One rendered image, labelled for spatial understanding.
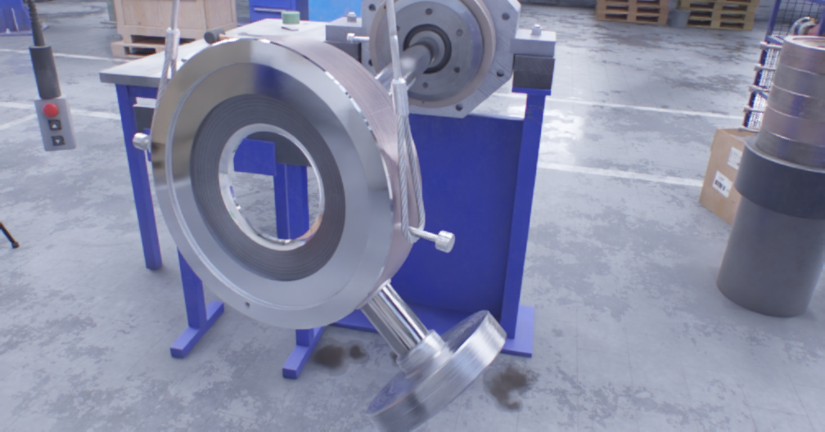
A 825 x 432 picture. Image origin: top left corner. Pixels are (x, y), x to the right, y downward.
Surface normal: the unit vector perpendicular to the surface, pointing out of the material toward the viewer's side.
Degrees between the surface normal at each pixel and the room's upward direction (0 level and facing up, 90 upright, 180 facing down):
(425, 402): 70
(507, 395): 1
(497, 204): 90
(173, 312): 0
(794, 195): 90
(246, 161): 90
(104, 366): 0
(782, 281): 90
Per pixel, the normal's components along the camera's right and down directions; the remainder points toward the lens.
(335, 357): 0.04, -0.91
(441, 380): 0.07, -0.15
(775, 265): -0.52, 0.34
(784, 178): -0.75, 0.25
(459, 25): -0.21, 0.40
